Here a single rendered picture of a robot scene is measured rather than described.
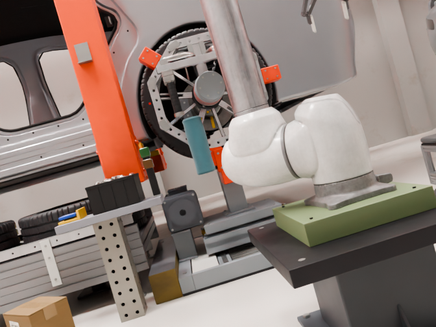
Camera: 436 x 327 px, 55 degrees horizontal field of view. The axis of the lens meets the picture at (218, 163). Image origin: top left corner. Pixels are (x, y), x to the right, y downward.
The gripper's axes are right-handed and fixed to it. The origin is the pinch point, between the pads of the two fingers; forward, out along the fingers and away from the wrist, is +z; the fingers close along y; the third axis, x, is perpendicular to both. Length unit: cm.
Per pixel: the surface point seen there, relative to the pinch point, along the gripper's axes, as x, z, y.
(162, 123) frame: -18, 20, 82
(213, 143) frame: -13, 36, 63
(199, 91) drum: -10, 10, 59
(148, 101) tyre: -31, 11, 85
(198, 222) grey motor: -2, 68, 84
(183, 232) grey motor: -4, 72, 94
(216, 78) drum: -13, 7, 50
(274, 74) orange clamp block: -27.0, 21.0, 23.6
